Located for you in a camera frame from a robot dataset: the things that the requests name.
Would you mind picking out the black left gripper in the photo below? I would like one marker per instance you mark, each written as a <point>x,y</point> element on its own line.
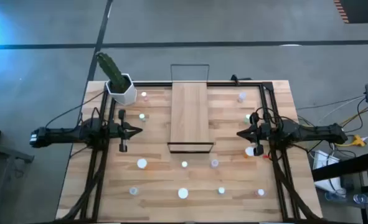
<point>123,130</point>

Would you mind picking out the clear plastic bottle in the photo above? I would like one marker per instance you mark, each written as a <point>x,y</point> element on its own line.
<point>360,198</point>
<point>334,196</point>

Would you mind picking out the purple pill bottle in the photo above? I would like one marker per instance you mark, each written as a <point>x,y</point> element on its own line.
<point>242,96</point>
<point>214,163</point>

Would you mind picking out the clear pill bottle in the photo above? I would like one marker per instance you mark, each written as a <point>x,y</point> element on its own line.
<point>133,190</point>

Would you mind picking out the black clamp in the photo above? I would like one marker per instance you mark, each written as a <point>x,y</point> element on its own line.
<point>235,78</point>

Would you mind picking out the green cactus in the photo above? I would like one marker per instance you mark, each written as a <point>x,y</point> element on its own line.
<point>110,70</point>

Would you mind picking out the yellow power strip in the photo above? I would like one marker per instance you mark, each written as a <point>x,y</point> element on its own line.
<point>358,140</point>

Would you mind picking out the pink pill bottle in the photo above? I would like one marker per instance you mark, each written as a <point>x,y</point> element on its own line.
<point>184,164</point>
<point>144,95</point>
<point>260,193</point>

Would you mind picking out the black mat striped edge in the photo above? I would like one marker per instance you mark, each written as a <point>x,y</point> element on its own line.
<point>358,11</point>

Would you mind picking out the dark grey bench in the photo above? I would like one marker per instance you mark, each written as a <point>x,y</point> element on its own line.
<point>3,149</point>

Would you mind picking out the large orange pill bottle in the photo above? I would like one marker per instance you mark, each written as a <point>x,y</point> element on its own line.
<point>142,163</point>
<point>249,151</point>

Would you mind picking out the large white-capped pill bottle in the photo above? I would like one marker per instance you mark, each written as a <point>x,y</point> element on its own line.
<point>183,193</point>

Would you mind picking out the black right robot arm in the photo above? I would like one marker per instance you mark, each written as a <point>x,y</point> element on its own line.
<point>308,133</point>

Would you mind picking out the white box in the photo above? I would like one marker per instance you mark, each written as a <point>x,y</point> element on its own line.
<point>323,165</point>

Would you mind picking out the green pill bottle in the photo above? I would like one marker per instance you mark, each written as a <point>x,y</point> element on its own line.
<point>221,190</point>
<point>247,118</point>

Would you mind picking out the white hexagonal plant pot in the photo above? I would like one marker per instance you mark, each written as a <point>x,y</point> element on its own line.
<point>126,96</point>

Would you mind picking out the white container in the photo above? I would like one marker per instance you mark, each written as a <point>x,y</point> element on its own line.
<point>142,117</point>

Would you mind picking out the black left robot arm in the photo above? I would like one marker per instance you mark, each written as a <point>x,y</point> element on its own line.
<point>65,134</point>

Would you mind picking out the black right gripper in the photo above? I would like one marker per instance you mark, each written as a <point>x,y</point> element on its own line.
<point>260,132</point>

